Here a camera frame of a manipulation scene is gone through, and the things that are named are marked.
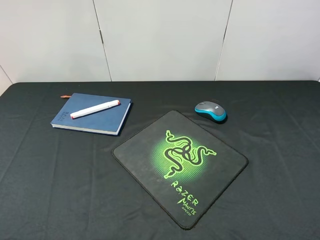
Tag white marker pen red caps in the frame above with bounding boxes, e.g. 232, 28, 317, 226
70, 100, 120, 119

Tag grey and blue computer mouse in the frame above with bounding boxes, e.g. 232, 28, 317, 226
194, 101, 227, 124

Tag black green Razer mouse pad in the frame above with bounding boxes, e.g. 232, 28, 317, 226
112, 110, 249, 230

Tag blue hardcover notebook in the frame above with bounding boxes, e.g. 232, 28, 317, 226
50, 93, 132, 136

